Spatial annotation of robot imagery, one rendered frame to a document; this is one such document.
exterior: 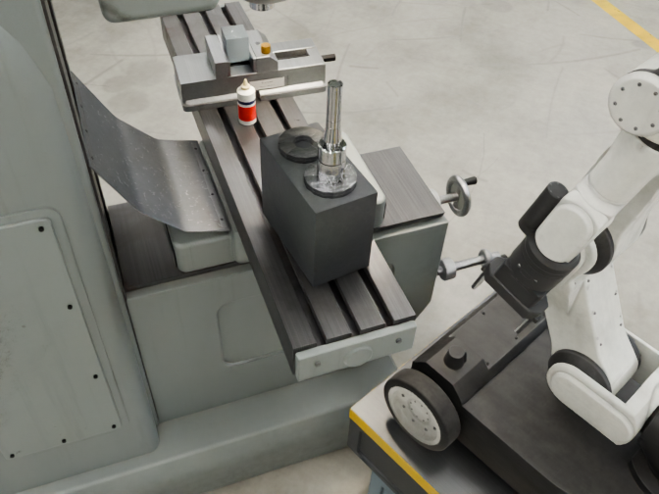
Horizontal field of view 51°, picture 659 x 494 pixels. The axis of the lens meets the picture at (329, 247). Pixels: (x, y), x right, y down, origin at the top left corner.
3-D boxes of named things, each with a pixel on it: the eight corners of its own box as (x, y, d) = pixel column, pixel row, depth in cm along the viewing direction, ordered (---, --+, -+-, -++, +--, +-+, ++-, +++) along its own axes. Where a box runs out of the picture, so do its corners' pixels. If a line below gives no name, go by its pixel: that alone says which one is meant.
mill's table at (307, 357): (239, 23, 205) (237, -3, 199) (417, 350, 126) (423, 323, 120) (161, 33, 199) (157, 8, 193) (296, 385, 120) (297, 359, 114)
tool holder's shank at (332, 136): (326, 135, 113) (329, 75, 104) (344, 139, 112) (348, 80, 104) (319, 146, 110) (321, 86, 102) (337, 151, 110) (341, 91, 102)
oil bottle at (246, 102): (253, 114, 161) (251, 73, 153) (258, 123, 158) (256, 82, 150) (236, 117, 160) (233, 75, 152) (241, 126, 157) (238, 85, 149)
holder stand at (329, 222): (315, 195, 142) (318, 115, 128) (370, 266, 129) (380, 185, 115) (262, 213, 138) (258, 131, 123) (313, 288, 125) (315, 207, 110)
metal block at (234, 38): (244, 47, 164) (242, 24, 160) (249, 60, 161) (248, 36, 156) (223, 50, 163) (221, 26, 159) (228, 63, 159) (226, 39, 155)
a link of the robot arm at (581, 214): (589, 243, 106) (641, 190, 96) (558, 271, 102) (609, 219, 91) (558, 215, 108) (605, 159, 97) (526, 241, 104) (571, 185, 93)
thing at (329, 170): (322, 162, 118) (323, 136, 114) (348, 169, 117) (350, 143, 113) (312, 178, 115) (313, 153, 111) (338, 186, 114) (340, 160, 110)
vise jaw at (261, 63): (265, 43, 169) (265, 27, 166) (278, 70, 161) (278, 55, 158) (241, 46, 168) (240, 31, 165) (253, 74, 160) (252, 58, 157)
